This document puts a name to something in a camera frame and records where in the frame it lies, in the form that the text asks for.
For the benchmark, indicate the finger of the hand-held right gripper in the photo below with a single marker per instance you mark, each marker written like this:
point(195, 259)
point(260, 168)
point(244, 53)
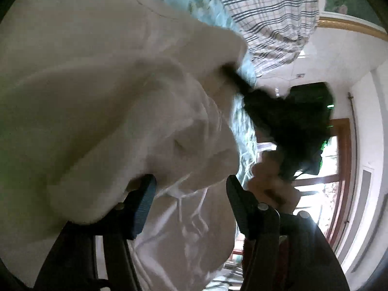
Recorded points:
point(238, 80)

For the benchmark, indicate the curtain rod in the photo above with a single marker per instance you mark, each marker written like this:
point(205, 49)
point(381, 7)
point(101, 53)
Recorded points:
point(352, 121)

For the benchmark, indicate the plaid pillow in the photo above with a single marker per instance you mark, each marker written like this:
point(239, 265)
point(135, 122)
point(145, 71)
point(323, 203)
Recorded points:
point(266, 15)

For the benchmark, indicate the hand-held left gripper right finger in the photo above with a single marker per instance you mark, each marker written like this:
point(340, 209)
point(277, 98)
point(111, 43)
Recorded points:
point(240, 209)

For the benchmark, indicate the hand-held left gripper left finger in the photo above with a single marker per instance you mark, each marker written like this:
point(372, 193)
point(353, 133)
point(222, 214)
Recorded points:
point(145, 206)

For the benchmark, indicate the person's right hand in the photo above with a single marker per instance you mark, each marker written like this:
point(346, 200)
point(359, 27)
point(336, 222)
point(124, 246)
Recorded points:
point(272, 185)

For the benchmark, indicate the teal floral blanket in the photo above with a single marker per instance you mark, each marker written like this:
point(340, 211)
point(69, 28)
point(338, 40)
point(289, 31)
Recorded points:
point(194, 3)

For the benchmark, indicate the white hooded sweatshirt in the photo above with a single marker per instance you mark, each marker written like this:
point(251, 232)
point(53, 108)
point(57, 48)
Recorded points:
point(91, 81)

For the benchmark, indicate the wooden window frame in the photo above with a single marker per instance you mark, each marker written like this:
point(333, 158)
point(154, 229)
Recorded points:
point(342, 157)

